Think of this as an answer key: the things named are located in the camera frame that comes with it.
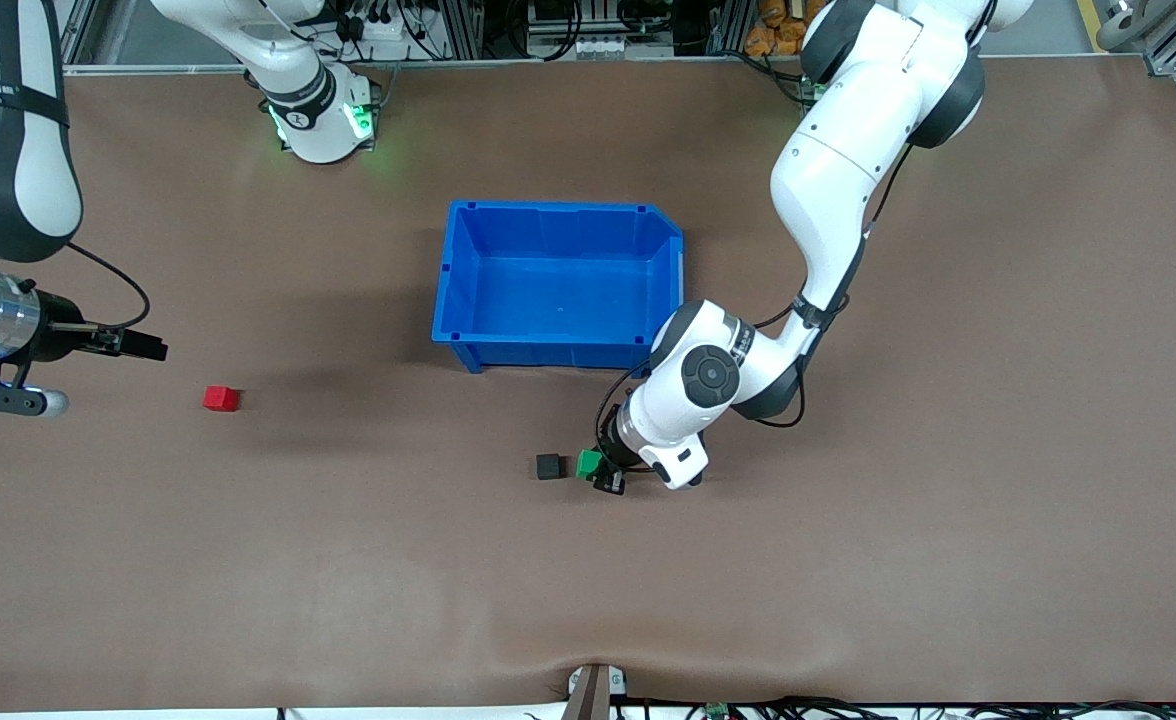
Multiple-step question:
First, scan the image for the orange packaged goods pile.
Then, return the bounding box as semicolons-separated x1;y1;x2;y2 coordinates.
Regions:
744;0;829;58

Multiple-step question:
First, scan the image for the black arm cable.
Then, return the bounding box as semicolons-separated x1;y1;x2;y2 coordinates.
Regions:
596;140;914;446
0;20;152;331

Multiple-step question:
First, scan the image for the blue plastic storage bin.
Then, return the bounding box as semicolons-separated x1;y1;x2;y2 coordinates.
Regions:
431;200;687;379

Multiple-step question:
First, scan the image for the white terminal block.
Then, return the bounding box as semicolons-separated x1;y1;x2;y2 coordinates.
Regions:
570;35;676;58

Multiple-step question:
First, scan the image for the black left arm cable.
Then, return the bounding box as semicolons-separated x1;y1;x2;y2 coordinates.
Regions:
596;140;914;446

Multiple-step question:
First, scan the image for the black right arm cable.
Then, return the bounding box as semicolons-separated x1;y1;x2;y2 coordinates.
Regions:
0;20;152;331

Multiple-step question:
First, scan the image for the metal table clamp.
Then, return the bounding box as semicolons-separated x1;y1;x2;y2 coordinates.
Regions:
566;662;629;720

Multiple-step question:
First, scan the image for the grey metal fixture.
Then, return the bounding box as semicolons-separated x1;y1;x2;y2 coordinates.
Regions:
1096;0;1154;53

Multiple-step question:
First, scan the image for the white power strip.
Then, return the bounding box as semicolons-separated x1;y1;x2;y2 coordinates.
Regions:
348;8;419;43

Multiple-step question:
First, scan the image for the black box device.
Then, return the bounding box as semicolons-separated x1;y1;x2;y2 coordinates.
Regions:
526;0;589;33

